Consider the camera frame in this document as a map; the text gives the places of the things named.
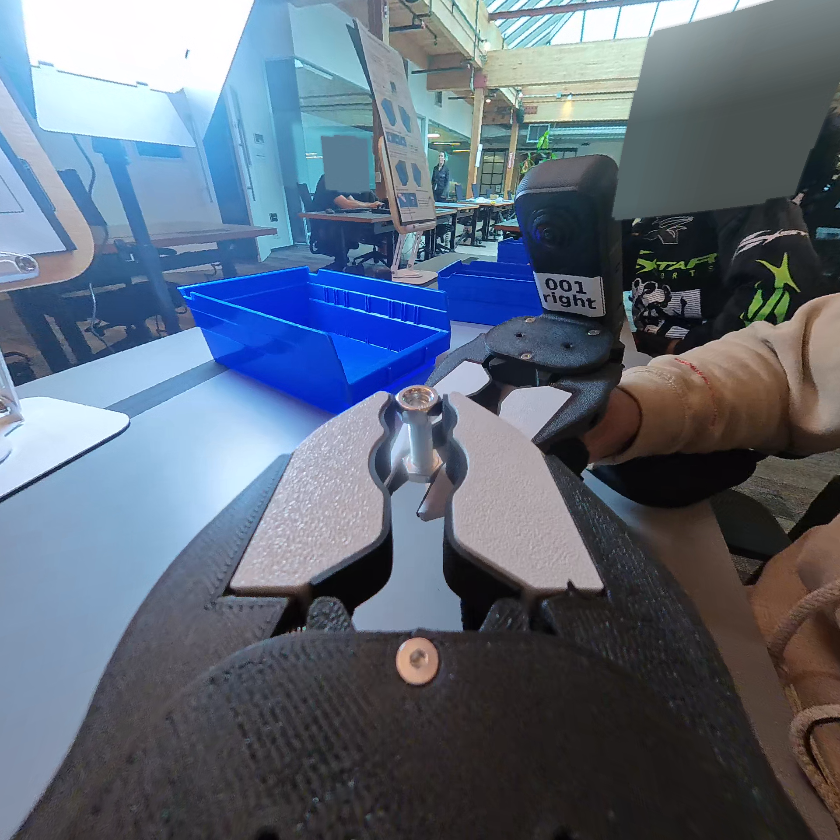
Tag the large silver hex bolt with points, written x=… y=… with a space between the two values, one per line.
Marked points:
x=419 y=446

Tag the studio softbox light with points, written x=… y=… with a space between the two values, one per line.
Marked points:
x=118 y=59

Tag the wooden desk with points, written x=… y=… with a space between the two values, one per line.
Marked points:
x=341 y=219
x=197 y=236

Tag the blue plastic bin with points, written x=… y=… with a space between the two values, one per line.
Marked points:
x=263 y=341
x=486 y=295
x=509 y=252

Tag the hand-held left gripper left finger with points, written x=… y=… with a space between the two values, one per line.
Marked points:
x=315 y=515

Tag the person's right hand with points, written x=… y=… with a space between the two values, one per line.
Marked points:
x=614 y=423

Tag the white instruction sheet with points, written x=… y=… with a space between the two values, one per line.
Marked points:
x=20 y=210

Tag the cardboard sign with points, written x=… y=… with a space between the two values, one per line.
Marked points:
x=400 y=131

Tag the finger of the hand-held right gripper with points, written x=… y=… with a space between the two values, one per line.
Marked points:
x=462 y=381
x=538 y=410

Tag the person's right forearm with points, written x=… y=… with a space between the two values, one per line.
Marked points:
x=735 y=387

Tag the person's beige hoodie torso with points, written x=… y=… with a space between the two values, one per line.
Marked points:
x=801 y=630

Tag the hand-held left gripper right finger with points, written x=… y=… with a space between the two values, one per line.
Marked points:
x=523 y=515

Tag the white tablet stand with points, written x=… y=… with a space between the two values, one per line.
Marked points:
x=59 y=440

